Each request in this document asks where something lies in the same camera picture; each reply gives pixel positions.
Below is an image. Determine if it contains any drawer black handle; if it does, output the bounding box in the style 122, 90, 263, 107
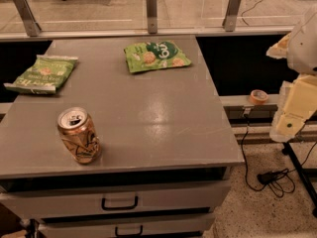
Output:
115, 225, 144, 238
101, 195, 139, 211

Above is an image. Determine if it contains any middle metal railing bracket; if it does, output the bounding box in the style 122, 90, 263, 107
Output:
146, 0, 158, 34

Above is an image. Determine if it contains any left metal railing bracket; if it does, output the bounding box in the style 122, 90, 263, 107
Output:
12, 0, 42, 37

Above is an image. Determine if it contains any black robot stand leg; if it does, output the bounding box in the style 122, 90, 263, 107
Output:
282, 143, 317, 218

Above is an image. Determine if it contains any grey drawer cabinet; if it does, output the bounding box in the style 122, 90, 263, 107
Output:
0, 36, 243, 238

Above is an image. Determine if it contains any upper drawer black handle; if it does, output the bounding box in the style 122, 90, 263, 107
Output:
101, 195, 139, 211

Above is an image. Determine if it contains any lower drawer black handle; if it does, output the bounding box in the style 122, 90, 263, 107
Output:
115, 225, 144, 238

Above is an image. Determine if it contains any right metal railing bracket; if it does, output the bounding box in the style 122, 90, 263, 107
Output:
222, 0, 241, 32

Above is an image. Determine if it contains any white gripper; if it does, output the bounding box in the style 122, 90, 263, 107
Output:
266, 33, 317, 143

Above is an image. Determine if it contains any black power cable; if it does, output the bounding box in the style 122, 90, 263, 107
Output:
240, 114, 317, 198

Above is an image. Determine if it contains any green rice chip bag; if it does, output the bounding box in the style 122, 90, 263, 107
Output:
124, 41, 191, 73

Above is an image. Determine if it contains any orange soda can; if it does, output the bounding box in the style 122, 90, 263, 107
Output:
57, 107, 101, 165

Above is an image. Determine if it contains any orange tape roll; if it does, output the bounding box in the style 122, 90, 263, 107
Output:
250, 89, 268, 105

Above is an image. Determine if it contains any metal railing bracket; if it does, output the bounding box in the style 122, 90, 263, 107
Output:
12, 0, 42, 37
222, 0, 241, 32
146, 0, 158, 34

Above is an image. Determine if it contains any light green snack bag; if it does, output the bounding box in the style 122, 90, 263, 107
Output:
4, 55, 78, 95

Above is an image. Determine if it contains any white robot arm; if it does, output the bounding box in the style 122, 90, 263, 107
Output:
266, 5, 317, 142

